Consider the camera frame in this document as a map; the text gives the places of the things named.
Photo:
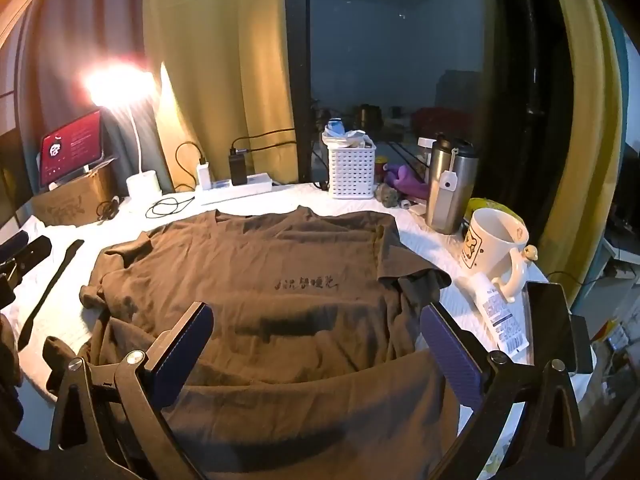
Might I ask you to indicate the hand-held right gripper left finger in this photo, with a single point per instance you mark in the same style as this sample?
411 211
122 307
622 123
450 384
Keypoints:
182 355

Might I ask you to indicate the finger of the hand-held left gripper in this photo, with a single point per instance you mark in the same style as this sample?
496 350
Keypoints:
30 255

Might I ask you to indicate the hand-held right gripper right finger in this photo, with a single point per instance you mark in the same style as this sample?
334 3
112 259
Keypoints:
452 355

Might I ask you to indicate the brown t-shirt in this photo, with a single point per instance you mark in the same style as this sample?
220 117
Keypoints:
250 270

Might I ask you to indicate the white cream tube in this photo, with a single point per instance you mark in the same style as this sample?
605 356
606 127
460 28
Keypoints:
500 310

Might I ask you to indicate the cardboard box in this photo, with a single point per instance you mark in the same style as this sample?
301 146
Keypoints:
75 201

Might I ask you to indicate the black smartphone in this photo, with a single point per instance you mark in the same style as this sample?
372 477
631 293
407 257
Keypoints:
547 325

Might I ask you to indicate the white mug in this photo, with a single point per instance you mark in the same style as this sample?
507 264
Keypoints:
487 245

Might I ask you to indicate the tablet with red screen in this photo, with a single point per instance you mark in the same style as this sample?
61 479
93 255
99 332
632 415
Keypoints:
70 145

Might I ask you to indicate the white desk lamp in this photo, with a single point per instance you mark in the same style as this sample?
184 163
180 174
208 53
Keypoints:
143 185

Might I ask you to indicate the stainless steel tumbler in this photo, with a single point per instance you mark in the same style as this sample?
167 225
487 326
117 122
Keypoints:
445 205

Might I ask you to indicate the small white box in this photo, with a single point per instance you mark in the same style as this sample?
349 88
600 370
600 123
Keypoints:
412 206

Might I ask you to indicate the green fuzzy sock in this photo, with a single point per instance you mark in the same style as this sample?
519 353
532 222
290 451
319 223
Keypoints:
387 195

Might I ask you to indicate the white power strip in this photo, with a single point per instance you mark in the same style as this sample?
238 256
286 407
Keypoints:
240 188

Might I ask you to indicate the purple fuzzy sock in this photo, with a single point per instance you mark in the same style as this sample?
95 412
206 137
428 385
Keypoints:
407 180

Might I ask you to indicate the white charger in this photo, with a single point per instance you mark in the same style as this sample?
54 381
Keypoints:
204 172

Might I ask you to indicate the black charger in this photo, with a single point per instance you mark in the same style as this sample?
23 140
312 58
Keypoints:
238 167

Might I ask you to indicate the clear jar white lid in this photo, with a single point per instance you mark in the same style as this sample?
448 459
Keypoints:
425 157

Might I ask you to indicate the red can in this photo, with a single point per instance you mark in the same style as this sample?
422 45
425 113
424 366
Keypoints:
382 167

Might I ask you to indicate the grey curtain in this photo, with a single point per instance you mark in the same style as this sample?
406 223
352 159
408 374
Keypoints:
65 50

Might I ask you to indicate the white plastic basket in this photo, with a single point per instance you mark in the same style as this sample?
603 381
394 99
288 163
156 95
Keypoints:
350 170

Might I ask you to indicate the white tissue paper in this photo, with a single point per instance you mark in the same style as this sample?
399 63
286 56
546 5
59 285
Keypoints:
357 137

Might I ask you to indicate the blue face mask pack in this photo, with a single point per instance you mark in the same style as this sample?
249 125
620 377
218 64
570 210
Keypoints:
334 127

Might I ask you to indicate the yellow curtain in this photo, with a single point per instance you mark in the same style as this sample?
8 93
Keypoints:
225 60
585 110

